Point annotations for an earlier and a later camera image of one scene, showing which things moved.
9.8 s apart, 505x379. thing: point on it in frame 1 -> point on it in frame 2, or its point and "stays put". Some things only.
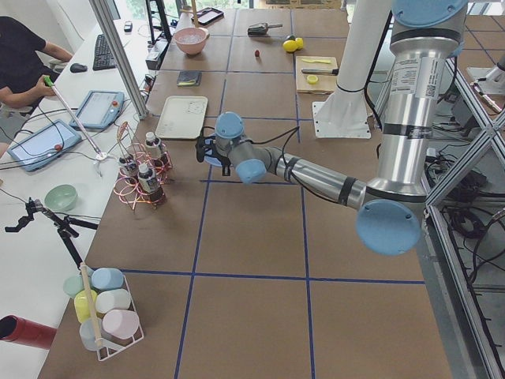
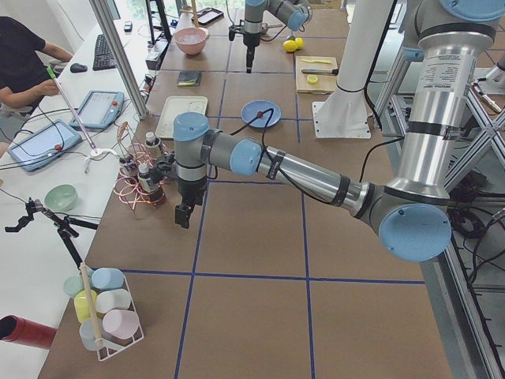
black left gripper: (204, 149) -> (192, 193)
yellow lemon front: (289, 46) stays put
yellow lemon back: (299, 42) stays put
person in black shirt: (25, 72) stays put
